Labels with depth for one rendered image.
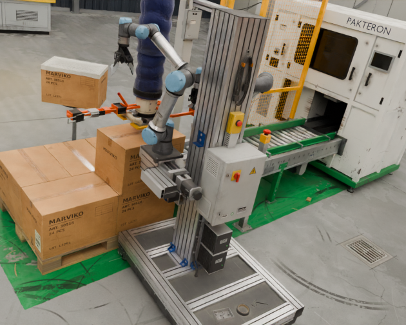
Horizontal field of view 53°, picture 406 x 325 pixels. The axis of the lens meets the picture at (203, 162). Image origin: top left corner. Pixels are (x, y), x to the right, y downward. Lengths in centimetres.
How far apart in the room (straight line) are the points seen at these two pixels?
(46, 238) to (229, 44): 184
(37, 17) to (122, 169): 770
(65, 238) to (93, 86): 184
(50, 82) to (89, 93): 42
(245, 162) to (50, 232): 148
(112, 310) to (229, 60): 188
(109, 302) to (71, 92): 232
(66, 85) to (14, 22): 598
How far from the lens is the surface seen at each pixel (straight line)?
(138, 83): 309
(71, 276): 331
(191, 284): 301
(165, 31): 300
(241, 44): 241
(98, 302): 312
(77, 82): 448
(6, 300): 320
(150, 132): 259
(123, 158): 306
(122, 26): 262
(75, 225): 316
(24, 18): 1042
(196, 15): 447
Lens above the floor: 230
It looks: 27 degrees down
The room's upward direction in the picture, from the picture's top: 11 degrees clockwise
